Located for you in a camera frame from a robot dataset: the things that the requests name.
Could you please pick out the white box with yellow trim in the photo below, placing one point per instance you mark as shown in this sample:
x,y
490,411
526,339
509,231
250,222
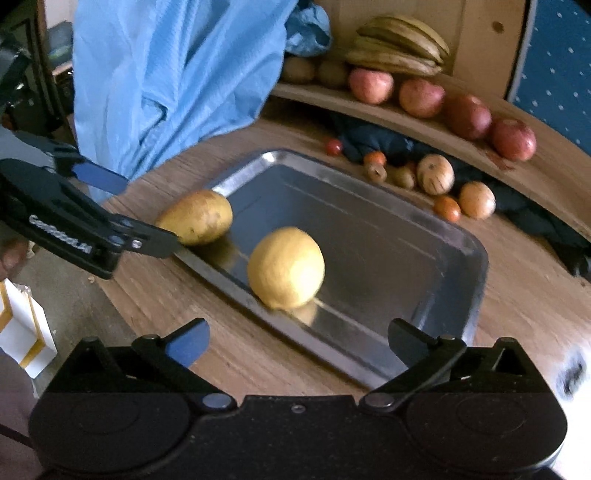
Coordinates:
x,y
25,332

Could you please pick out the crumpled blue plastic bag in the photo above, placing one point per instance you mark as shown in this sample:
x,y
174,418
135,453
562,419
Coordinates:
x,y
307,27

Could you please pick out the red cherry tomato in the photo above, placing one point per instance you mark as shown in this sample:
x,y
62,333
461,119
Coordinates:
x,y
375,158
334,146
448,208

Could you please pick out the person's left hand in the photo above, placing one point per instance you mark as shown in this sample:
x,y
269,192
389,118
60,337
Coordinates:
x,y
13,259

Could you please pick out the curved wooden shelf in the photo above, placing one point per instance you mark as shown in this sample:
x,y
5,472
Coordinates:
x,y
545,184

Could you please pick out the brown kiwi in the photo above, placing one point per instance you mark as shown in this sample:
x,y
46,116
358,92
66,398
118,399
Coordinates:
x,y
332,74
298,70

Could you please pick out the brown potato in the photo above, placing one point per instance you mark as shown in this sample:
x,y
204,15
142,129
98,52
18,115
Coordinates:
x,y
198,217

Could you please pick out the pale round speckled fruit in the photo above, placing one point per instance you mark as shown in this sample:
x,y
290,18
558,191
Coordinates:
x,y
477,200
435,174

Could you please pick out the banana bunch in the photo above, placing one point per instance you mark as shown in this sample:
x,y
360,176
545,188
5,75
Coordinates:
x,y
401,46

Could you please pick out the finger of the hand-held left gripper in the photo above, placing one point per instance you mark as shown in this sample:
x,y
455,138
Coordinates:
x,y
101,179
154,242

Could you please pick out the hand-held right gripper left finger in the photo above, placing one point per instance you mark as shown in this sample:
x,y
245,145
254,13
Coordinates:
x,y
189,344

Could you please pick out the small brown fruit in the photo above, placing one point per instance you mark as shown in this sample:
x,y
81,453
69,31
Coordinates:
x,y
404,177
376,173

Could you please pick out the yellow lemon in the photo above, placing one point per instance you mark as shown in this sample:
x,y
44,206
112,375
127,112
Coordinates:
x,y
286,267

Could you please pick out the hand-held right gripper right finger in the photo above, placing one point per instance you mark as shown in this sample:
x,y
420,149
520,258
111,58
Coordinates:
x,y
405,344

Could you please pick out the dark cloth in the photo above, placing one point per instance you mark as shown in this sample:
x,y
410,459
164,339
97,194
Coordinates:
x,y
369,138

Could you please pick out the red apple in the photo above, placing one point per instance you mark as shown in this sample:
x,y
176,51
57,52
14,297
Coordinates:
x,y
422,98
371,86
513,140
467,117

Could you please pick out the blue dotted cloth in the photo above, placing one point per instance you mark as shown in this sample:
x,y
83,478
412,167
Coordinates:
x,y
554,55

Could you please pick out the metal tray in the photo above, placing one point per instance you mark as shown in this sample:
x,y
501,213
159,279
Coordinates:
x,y
369,240

